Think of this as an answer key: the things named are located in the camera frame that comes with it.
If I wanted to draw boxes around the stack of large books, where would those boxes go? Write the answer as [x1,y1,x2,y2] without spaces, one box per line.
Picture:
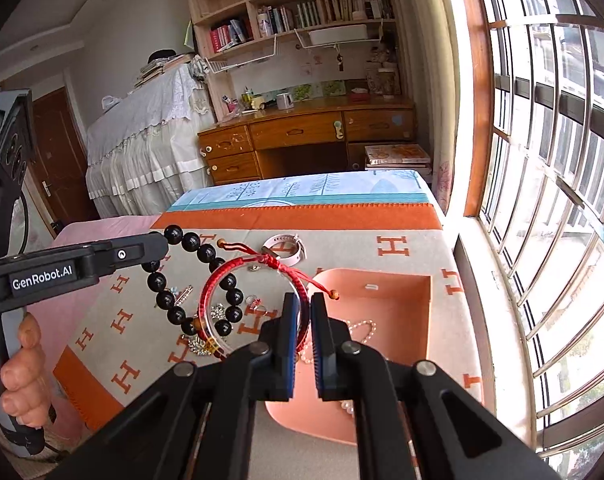
[364,144,433,176]

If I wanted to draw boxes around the floral jar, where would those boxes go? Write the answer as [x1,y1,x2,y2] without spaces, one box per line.
[367,62,400,98]

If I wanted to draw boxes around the rhinestone hair comb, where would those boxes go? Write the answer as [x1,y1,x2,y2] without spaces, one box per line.
[181,302,228,358]

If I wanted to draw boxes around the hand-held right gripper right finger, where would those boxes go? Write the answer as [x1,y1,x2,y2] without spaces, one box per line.
[309,292,563,480]

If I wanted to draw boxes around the orange patterned blanket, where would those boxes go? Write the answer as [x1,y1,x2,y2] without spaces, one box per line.
[52,203,485,480]

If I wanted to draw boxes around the pink jewelry tray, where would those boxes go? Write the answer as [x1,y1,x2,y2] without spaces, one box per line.
[264,267,433,448]

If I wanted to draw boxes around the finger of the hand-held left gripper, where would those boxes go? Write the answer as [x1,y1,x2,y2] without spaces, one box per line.
[84,231,172,281]

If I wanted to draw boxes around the silver ring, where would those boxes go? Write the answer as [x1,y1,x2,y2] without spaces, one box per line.
[242,294,271,317]

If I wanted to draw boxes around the brown wooden door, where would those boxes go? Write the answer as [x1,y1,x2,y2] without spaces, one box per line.
[29,87,100,233]

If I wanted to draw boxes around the pile of books and papers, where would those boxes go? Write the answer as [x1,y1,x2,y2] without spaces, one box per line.
[134,52,195,88]

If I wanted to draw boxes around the row of red books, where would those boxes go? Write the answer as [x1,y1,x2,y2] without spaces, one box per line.
[209,19,255,53]

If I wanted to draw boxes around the white watch band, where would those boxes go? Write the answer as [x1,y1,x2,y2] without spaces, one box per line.
[262,232,308,267]

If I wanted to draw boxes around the pink bed sheet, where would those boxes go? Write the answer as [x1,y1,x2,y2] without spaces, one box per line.
[24,214,163,431]

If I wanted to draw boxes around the wooden desk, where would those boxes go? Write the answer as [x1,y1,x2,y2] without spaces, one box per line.
[197,94,418,186]

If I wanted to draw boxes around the white lace cover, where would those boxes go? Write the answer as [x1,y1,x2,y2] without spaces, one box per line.
[84,62,218,220]

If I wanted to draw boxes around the wood framed barred window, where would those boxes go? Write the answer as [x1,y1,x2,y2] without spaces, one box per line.
[452,0,604,480]

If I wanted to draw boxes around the white flat box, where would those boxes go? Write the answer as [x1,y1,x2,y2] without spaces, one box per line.
[309,24,369,45]

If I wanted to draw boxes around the red braided bracelet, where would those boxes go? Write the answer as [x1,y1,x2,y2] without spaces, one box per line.
[202,241,341,361]

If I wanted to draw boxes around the black bead bracelet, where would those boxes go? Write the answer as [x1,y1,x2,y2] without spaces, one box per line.
[142,226,244,337]

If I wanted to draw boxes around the white curtain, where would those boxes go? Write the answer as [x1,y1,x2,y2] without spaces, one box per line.
[394,0,465,213]

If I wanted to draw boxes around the wooden bookshelf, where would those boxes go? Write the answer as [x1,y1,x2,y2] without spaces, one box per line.
[179,0,400,123]

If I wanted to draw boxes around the white wire shelf basket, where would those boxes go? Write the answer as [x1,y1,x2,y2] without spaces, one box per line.
[203,34,279,75]
[294,20,386,54]

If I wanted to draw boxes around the blue printed bed sheet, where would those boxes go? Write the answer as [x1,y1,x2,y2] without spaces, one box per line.
[167,170,435,213]

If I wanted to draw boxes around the white wardrobe door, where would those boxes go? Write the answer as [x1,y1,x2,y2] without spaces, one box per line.
[9,180,58,256]

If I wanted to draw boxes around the person's left hand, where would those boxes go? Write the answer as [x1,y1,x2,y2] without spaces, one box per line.
[0,311,54,431]

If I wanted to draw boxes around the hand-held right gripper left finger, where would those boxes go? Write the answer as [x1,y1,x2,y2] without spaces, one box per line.
[47,292,308,480]

